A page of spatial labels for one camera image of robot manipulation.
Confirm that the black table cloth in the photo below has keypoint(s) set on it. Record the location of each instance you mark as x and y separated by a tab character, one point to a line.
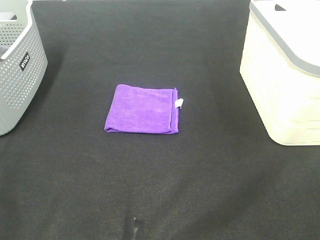
62	177

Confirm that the grey perforated plastic basket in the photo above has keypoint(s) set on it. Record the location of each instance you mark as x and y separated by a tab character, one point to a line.
23	61

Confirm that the cream plastic basket grey rim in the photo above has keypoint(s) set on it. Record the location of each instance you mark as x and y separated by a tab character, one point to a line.
280	66

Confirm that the purple towel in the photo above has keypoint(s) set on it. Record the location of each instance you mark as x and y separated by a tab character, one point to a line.
143	110

